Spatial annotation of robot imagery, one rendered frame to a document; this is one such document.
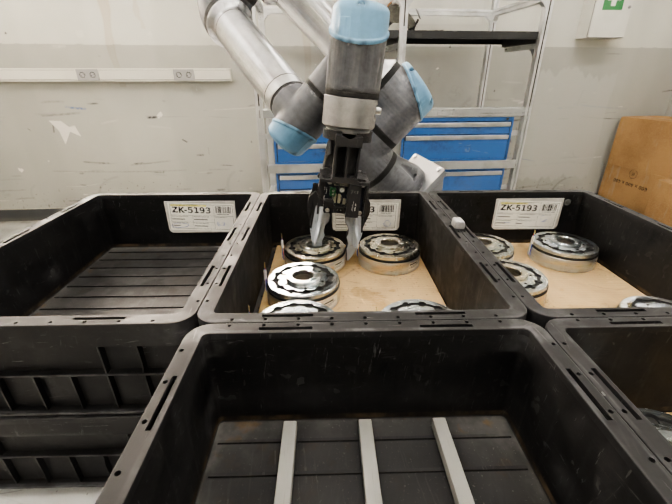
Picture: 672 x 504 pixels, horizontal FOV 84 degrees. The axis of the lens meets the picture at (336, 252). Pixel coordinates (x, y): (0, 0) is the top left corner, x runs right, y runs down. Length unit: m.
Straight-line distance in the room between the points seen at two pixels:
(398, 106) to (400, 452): 0.69
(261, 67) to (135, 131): 2.84
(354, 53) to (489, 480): 0.47
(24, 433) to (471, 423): 0.44
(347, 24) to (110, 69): 3.03
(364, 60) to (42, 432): 0.54
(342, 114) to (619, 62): 3.78
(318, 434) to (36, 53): 3.57
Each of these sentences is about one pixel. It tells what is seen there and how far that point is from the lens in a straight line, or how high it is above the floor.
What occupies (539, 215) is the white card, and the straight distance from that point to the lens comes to 0.80.
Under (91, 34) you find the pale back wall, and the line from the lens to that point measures 3.56.
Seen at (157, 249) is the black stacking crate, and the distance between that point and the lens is 0.77.
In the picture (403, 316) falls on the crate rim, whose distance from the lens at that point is 0.34.
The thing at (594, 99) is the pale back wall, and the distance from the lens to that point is 4.13.
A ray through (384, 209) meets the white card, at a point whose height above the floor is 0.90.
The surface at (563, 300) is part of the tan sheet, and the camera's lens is 0.63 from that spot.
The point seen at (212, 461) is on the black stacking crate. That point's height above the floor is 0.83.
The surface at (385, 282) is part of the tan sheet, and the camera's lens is 0.59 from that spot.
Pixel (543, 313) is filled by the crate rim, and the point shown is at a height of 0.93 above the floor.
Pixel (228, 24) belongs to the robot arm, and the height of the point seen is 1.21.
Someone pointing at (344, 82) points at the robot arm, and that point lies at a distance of 0.53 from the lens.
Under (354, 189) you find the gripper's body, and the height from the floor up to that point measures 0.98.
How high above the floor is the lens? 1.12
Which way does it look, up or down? 25 degrees down
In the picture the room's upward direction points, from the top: straight up
